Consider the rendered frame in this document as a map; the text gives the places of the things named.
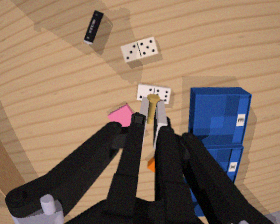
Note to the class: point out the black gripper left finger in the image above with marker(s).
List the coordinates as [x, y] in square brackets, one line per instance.
[45, 199]

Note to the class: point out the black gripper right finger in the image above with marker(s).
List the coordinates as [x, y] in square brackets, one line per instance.
[219, 199]

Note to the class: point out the blue three-compartment bin rack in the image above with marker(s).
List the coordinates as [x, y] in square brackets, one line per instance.
[213, 120]

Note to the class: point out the white domino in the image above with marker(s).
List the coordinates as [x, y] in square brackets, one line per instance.
[144, 90]
[139, 49]

